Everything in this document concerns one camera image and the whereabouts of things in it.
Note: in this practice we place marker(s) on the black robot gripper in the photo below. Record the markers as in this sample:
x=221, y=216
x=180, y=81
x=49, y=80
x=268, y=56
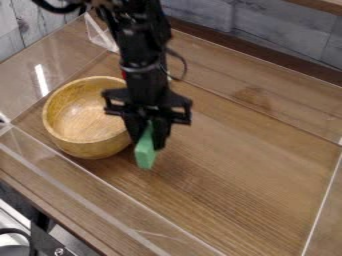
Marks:
x=147, y=98

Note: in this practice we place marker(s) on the green rectangular block stick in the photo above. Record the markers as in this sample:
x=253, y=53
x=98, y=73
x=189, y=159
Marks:
x=145, y=151

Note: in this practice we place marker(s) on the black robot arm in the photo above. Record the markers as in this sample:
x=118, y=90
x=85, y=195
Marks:
x=139, y=28

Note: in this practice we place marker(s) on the brown wooden bowl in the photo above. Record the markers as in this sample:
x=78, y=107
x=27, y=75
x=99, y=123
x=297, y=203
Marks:
x=81, y=129

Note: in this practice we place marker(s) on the red plush radish toy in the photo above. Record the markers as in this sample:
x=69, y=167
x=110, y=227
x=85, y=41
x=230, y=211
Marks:
x=123, y=74

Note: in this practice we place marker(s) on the black stand under table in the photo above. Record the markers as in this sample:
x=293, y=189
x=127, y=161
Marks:
x=33, y=242

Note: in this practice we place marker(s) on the clear acrylic tray wall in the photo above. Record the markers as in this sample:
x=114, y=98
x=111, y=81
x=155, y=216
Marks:
x=99, y=213

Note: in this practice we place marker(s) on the clear acrylic corner bracket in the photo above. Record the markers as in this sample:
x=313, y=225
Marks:
x=99, y=37

